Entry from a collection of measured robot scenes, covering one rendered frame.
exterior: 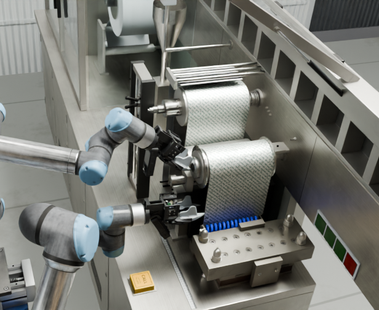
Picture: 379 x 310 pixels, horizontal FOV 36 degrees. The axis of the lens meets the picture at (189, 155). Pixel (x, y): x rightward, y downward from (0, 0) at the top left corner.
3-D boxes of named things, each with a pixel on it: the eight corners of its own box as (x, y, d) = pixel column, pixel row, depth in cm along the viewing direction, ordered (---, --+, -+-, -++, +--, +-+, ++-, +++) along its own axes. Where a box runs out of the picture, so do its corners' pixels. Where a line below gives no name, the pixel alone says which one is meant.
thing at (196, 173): (197, 179, 193) (190, 177, 200) (203, 178, 193) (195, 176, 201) (195, 157, 192) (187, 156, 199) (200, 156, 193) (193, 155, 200)
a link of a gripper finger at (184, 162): (202, 165, 194) (183, 152, 189) (190, 176, 195) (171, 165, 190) (199, 159, 196) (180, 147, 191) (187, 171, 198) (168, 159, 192)
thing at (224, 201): (202, 224, 206) (208, 184, 195) (262, 213, 213) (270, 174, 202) (203, 225, 206) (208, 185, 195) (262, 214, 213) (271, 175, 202)
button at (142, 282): (129, 278, 200) (129, 274, 198) (148, 274, 202) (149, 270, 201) (134, 294, 195) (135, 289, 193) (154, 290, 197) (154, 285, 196)
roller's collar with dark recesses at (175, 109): (160, 111, 213) (161, 96, 209) (176, 109, 215) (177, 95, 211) (165, 120, 208) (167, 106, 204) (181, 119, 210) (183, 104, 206)
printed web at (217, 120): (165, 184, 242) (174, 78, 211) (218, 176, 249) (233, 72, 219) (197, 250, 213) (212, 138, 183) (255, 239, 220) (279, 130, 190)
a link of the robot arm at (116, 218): (95, 222, 195) (95, 202, 190) (127, 218, 198) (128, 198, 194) (99, 237, 189) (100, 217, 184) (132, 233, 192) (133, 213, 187)
